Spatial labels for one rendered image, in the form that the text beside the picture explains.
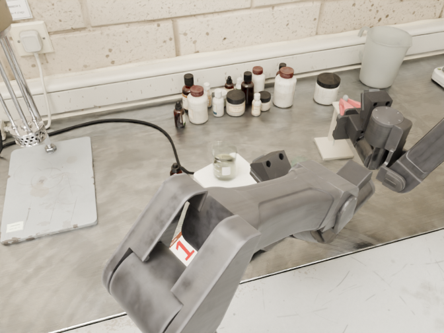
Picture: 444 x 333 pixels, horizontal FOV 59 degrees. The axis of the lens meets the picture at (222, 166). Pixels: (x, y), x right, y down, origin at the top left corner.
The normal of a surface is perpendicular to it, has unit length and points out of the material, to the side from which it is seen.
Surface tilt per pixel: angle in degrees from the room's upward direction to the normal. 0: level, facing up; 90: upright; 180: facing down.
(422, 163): 81
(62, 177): 0
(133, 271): 18
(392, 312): 0
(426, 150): 85
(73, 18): 90
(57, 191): 0
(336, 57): 90
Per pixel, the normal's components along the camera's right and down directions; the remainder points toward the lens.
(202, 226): -0.64, 0.11
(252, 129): 0.00, -0.71
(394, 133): -0.73, 0.48
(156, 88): 0.28, 0.67
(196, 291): -0.43, -0.28
